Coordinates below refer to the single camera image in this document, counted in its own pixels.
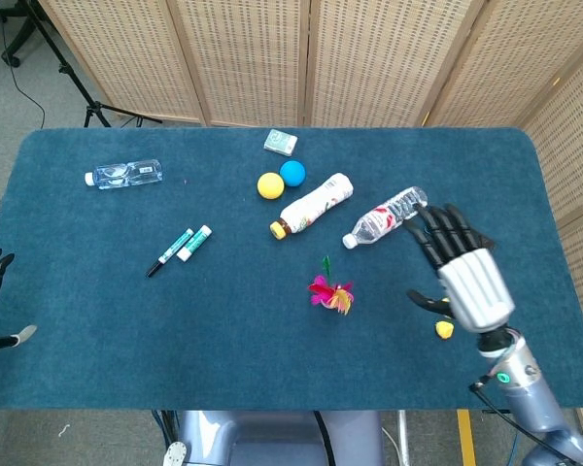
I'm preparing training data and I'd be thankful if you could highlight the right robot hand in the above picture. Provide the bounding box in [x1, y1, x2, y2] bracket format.
[401, 203, 516, 334]

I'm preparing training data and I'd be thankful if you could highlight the large yellow foam ball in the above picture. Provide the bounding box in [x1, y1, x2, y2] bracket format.
[257, 172, 286, 200]

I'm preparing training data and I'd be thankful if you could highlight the wicker folding screen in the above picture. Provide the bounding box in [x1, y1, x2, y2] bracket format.
[38, 0, 583, 457]

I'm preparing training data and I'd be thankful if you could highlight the grey robot torso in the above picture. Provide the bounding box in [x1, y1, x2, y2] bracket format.
[161, 410, 386, 466]

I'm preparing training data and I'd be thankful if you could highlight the black office chair base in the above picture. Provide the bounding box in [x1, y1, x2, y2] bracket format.
[0, 0, 45, 68]

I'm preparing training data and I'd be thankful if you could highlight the white drink bottle yellow cap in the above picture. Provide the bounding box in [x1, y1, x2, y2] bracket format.
[269, 172, 355, 240]

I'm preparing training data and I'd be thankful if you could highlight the clear bottle red label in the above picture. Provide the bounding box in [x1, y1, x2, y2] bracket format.
[341, 185, 429, 250]

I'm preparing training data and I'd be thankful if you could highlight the blue foam ball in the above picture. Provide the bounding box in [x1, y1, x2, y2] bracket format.
[279, 160, 307, 188]

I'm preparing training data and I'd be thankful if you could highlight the green white glue stick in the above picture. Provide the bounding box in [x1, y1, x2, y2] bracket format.
[176, 224, 213, 262]

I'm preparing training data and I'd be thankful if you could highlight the colourful feather shuttlecock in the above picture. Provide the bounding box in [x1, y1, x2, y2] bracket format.
[307, 255, 356, 316]

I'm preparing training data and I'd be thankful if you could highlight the green marker pen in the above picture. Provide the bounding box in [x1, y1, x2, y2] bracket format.
[145, 227, 194, 279]

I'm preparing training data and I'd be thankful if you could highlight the blue table cloth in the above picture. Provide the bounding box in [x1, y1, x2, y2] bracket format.
[0, 126, 583, 412]

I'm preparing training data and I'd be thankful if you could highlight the square clear water bottle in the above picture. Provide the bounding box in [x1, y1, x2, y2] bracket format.
[84, 159, 164, 190]

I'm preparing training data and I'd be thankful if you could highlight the teal card box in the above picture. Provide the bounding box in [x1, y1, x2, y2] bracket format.
[263, 128, 298, 157]

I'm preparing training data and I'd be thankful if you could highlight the black cable on floor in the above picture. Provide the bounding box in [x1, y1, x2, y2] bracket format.
[0, 4, 47, 130]

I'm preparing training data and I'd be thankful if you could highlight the yellow floor tape strip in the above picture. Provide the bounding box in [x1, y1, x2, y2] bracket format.
[456, 409, 477, 466]

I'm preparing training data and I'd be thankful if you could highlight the black tripod stand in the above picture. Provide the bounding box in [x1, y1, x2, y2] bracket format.
[20, 0, 163, 128]

